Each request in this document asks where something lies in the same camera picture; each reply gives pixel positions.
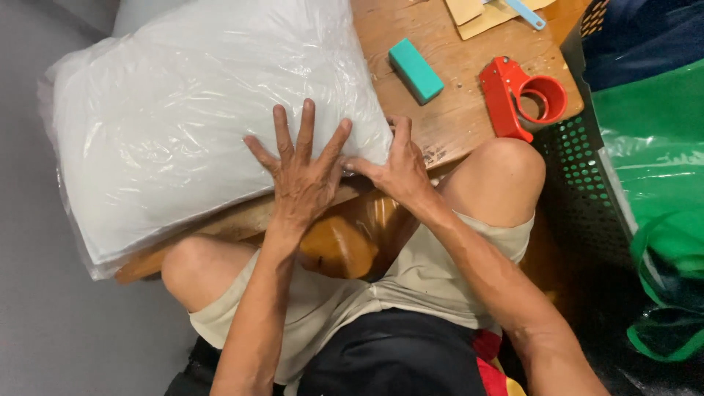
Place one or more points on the small brown cardboard piece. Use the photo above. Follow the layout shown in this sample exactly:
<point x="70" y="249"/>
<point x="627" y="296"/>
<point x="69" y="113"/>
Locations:
<point x="463" y="10"/>

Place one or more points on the person's left hand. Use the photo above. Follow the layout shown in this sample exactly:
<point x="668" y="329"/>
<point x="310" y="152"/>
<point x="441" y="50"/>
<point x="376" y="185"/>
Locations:
<point x="300" y="184"/>

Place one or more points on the dark blue cloth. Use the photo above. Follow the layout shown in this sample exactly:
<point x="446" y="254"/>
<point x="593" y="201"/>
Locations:
<point x="643" y="38"/>

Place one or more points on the teal rectangular block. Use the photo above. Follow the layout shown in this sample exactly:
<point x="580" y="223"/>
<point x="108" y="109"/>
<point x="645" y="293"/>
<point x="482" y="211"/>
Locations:
<point x="416" y="71"/>

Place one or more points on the red tape dispenser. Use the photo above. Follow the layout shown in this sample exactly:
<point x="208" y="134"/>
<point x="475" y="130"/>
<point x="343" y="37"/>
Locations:
<point x="503" y="102"/>

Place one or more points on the low wooden table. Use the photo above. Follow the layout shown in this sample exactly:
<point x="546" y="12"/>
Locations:
<point x="456" y="110"/>

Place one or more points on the green plastic bag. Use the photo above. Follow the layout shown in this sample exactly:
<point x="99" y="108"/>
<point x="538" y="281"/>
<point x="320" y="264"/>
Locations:
<point x="654" y="165"/>

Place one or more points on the person's black shirt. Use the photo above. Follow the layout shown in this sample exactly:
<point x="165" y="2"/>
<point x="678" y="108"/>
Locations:
<point x="396" y="357"/>

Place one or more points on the person's right hand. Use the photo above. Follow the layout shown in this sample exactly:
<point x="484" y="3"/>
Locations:
<point x="401" y="176"/>

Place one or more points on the white pillow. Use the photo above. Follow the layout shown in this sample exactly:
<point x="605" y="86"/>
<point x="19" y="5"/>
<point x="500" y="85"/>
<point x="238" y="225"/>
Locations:
<point x="192" y="121"/>

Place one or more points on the person's left leg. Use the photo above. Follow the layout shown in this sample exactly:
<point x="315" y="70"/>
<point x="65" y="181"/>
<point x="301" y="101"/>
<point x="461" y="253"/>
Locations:
<point x="198" y="269"/>

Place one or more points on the black perforated plastic basket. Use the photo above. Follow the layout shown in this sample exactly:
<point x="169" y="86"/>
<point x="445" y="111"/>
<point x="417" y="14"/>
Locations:
<point x="577" y="181"/>

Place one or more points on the person's right leg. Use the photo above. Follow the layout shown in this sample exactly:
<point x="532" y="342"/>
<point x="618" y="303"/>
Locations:
<point x="495" y="181"/>

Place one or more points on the person's beige shorts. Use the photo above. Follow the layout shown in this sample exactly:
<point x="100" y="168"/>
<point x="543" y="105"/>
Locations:
<point x="396" y="286"/>

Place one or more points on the large brown cardboard piece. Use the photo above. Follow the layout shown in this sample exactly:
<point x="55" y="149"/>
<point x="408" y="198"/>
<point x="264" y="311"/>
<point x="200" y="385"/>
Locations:
<point x="487" y="19"/>

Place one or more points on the person's leg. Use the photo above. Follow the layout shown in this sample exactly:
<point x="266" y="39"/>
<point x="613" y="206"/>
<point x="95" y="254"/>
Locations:
<point x="495" y="181"/>
<point x="198" y="269"/>

